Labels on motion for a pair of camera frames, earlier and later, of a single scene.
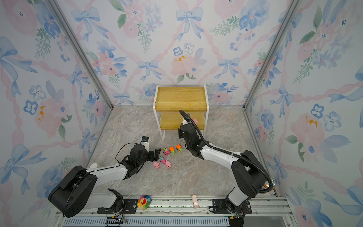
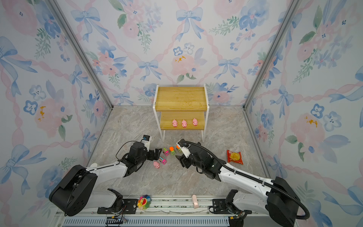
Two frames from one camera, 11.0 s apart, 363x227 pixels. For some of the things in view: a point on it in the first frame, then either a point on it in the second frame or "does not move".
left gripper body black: (148, 156) does not move
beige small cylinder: (195, 201) does not move
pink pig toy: (156, 164) does not move
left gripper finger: (157, 153) does not move
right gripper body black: (181, 133) to (186, 163)
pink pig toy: (168, 164) to (175, 123)
